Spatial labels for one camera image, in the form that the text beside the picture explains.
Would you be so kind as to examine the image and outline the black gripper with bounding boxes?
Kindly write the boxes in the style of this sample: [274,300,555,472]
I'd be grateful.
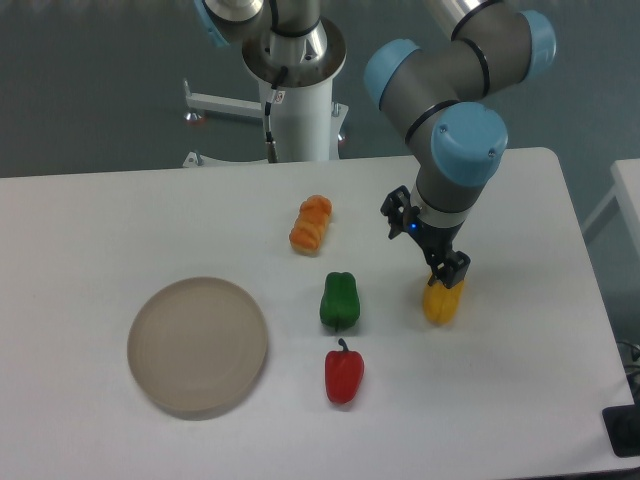
[380,185,471,289]

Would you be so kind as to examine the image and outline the red bell pepper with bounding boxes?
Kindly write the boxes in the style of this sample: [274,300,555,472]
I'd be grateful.
[324,338,365,405]

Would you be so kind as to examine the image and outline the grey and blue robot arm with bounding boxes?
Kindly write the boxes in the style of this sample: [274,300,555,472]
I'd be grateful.
[195,1,556,288]

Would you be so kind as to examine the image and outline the yellow bell pepper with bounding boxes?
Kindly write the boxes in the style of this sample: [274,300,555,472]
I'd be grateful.
[422,276,465,325]

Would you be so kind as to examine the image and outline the green bell pepper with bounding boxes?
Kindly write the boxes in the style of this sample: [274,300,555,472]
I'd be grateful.
[319,272,361,332]

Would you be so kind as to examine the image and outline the orange bread loaf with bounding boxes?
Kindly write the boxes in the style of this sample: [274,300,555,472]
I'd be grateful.
[289,195,332,255]

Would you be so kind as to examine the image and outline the white side table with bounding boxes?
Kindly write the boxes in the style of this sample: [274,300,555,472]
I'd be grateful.
[581,158,640,251]

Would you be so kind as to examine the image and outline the beige round plate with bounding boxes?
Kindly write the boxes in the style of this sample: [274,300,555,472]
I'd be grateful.
[127,277,269,420]

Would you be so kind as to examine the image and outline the black device at table edge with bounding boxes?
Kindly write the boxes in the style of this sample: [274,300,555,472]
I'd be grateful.
[602,404,640,458]

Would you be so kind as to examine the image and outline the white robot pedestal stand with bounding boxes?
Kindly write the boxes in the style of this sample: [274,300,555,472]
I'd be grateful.
[183,17,348,163]

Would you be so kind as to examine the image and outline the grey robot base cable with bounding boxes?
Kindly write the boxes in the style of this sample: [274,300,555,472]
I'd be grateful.
[263,65,289,164]

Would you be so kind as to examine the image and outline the black cables at right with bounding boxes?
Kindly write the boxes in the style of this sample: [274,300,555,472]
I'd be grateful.
[615,339,640,406]

